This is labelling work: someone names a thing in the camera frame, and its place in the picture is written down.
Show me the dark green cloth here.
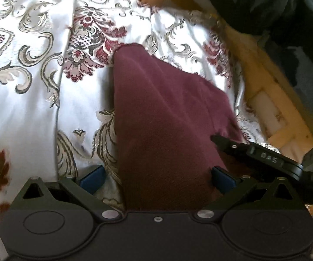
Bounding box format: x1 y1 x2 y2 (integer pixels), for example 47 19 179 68
200 0 313 121

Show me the maroon garment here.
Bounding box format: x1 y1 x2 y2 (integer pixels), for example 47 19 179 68
112 43 245 212

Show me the wooden bed frame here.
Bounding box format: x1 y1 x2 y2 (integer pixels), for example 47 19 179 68
129 0 313 155

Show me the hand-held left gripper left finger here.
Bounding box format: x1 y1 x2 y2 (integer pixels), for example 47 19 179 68
18 165 122 221

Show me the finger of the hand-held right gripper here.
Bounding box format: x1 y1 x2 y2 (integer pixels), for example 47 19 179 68
210 134 253 160

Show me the white floral bedspread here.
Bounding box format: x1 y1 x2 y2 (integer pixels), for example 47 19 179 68
0 0 282 261

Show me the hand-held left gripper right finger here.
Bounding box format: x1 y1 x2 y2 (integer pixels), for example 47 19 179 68
193 165 298 221

